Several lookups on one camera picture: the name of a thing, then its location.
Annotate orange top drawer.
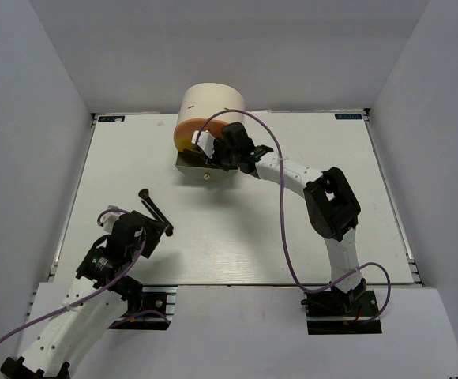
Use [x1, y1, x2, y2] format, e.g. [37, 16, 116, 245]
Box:
[173, 118, 227, 139]

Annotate yellow drawer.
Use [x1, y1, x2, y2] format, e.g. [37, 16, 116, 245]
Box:
[174, 134, 194, 152]

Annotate cream round drawer organizer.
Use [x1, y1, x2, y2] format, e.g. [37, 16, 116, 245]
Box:
[177, 83, 246, 126]

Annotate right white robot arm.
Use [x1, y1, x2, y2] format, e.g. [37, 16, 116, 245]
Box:
[198, 122, 366, 315]

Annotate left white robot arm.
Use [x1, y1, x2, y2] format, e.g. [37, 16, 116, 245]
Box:
[0, 207, 173, 378]

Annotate blue label sticker right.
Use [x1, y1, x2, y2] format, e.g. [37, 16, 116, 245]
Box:
[334, 113, 362, 120]

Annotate blue label sticker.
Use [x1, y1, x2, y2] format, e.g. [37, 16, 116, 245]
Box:
[334, 113, 362, 120]
[98, 115, 126, 122]

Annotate blue label sticker left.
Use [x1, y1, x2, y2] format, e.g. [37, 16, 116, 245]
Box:
[98, 115, 126, 122]

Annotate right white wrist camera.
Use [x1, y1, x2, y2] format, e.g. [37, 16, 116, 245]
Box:
[191, 130, 216, 159]

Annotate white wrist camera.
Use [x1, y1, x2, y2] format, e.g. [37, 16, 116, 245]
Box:
[96, 205, 126, 233]
[191, 130, 216, 159]

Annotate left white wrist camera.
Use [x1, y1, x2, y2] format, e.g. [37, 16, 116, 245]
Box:
[96, 205, 126, 233]

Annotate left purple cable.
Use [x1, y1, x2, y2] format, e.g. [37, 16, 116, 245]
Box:
[0, 208, 171, 376]

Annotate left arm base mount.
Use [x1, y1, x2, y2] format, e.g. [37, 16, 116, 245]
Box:
[110, 287, 178, 331]

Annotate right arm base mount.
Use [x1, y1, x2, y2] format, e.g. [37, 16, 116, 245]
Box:
[301, 291, 382, 336]

